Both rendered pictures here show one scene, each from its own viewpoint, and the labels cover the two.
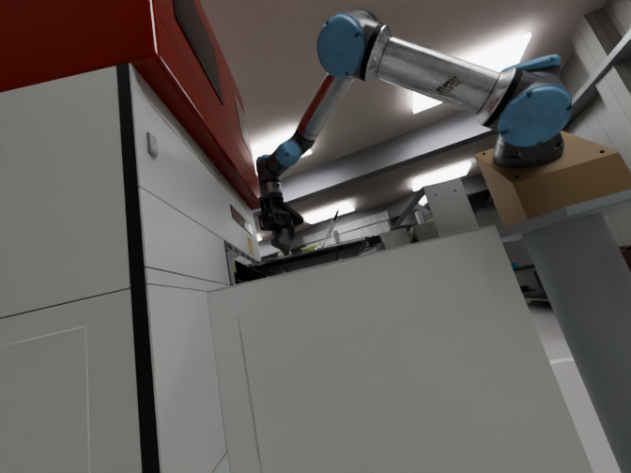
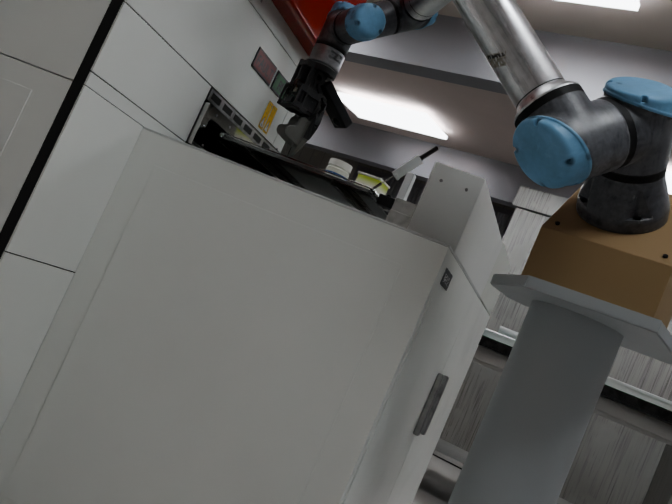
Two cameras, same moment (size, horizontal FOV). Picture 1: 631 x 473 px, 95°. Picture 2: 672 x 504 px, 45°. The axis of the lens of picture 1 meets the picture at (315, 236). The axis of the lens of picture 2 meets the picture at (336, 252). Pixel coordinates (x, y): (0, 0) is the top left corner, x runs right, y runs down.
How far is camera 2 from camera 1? 0.94 m
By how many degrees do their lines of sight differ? 20
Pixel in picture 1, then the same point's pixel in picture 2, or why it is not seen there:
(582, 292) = (506, 390)
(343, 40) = not seen: outside the picture
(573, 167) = (613, 251)
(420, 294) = (319, 259)
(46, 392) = not seen: outside the picture
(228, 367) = (118, 206)
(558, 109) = (556, 156)
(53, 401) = not seen: outside the picture
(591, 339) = (477, 442)
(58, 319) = (18, 73)
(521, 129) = (528, 157)
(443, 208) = (436, 201)
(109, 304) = (53, 83)
